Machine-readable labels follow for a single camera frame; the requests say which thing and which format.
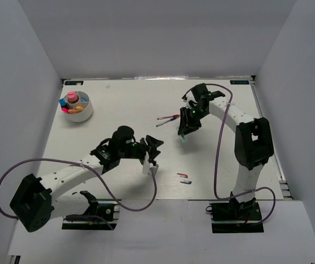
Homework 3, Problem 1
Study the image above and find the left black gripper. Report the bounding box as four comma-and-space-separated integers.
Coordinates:
119, 135, 164, 166

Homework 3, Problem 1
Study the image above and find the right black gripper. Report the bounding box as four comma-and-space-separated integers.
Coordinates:
179, 106, 209, 136

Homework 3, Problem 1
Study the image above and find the green eraser case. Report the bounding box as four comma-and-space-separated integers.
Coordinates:
179, 135, 186, 142

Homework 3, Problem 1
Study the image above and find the red pen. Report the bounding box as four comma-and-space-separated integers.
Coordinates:
157, 114, 180, 120

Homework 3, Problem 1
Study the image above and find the orange pink highlighter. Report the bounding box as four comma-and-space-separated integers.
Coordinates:
68, 109, 81, 114

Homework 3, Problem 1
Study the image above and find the pink glue bottle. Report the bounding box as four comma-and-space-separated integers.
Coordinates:
67, 91, 79, 104

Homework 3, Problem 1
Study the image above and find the pink black highlighter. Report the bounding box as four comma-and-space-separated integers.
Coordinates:
62, 107, 69, 113

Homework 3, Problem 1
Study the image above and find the black blue highlighter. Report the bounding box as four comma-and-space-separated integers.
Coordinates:
59, 99, 66, 107

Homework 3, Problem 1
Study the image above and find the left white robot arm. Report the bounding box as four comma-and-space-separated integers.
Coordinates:
10, 126, 164, 233

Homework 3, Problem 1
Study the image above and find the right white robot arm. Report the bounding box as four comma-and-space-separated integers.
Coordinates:
178, 83, 274, 219

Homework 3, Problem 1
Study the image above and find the blue pen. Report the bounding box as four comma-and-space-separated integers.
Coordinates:
156, 117, 179, 128

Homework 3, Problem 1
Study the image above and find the blue label sticker right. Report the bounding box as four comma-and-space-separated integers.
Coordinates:
230, 80, 250, 85

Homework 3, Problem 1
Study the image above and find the blue label sticker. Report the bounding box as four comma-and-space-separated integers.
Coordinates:
64, 80, 84, 86
230, 80, 250, 85

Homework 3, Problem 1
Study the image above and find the white round organizer container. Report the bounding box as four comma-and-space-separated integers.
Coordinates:
59, 91, 93, 123

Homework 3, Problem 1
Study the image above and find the blue label sticker left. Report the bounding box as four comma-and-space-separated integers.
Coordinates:
64, 80, 84, 86

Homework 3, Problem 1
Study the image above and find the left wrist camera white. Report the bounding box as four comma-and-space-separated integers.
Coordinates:
142, 154, 159, 176

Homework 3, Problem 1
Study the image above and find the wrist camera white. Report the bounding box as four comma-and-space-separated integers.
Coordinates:
182, 95, 195, 109
142, 154, 159, 176

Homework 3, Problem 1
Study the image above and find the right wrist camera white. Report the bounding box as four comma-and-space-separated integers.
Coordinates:
182, 95, 195, 109

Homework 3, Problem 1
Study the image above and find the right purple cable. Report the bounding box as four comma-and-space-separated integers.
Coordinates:
183, 84, 277, 227

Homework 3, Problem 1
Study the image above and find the purple cable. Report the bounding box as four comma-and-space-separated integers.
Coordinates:
0, 157, 158, 230
183, 84, 277, 227

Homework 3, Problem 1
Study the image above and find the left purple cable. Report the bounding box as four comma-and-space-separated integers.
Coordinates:
0, 157, 158, 230

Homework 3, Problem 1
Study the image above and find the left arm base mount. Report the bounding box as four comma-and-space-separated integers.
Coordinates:
62, 200, 120, 231

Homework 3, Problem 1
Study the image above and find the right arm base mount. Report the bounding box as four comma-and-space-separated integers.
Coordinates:
205, 202, 264, 234

